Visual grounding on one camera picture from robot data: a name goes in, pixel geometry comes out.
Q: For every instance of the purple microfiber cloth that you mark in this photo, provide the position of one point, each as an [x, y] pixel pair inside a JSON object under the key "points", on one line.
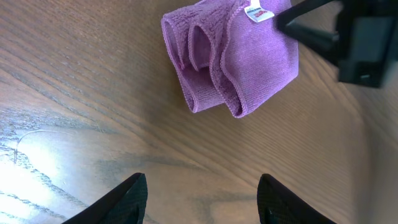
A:
{"points": [[230, 52]]}

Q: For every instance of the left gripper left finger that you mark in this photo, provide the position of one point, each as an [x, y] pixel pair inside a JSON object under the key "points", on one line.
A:
{"points": [[125, 204]]}

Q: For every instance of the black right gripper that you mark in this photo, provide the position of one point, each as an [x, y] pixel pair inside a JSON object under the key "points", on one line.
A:
{"points": [[367, 32]]}

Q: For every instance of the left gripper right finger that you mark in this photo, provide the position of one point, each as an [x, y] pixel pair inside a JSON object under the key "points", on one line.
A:
{"points": [[279, 205]]}

